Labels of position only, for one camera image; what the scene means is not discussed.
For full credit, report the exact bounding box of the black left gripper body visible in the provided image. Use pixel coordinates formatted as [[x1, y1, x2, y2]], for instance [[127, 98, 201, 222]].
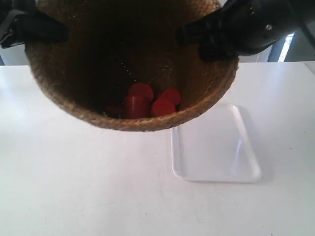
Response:
[[0, 0, 27, 48]]

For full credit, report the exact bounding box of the brown woven wicker basket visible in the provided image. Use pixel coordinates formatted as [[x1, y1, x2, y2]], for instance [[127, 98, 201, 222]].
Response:
[[25, 0, 238, 131]]

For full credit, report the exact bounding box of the white rectangular plastic tray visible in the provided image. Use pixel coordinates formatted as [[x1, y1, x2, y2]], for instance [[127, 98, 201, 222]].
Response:
[[171, 103, 262, 183]]

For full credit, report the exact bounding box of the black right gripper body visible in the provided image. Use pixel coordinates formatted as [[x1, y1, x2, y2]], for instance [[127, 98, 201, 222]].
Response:
[[216, 0, 300, 56]]

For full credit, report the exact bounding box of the large red cylinder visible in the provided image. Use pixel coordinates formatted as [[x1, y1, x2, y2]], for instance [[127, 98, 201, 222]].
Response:
[[124, 83, 154, 119]]

